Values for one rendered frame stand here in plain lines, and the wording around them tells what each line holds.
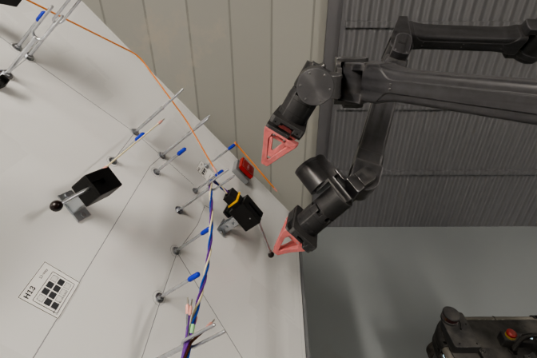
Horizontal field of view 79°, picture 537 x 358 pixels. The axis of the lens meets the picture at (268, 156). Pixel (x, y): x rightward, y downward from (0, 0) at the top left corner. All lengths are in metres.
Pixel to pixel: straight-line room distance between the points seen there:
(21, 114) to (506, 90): 0.65
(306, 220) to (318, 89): 0.29
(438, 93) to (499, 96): 0.07
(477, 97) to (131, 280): 0.52
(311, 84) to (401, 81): 0.13
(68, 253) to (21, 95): 0.26
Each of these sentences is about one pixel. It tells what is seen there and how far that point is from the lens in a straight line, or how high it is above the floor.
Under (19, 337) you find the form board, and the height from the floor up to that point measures 1.27.
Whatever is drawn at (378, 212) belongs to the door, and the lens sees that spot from 2.45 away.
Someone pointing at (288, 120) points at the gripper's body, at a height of 1.36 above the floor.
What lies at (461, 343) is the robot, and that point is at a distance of 1.72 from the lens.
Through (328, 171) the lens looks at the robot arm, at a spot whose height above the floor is 1.23.
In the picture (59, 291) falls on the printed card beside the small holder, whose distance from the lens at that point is 0.49.
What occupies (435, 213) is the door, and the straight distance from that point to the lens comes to 2.61.
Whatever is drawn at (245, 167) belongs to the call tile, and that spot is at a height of 1.11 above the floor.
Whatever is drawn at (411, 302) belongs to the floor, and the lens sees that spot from 2.14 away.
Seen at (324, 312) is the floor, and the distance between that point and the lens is 1.97.
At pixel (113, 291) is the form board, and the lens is 0.52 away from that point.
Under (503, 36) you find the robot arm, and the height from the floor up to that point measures 1.45.
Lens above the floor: 1.59
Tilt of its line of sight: 29 degrees down
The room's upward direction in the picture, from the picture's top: straight up
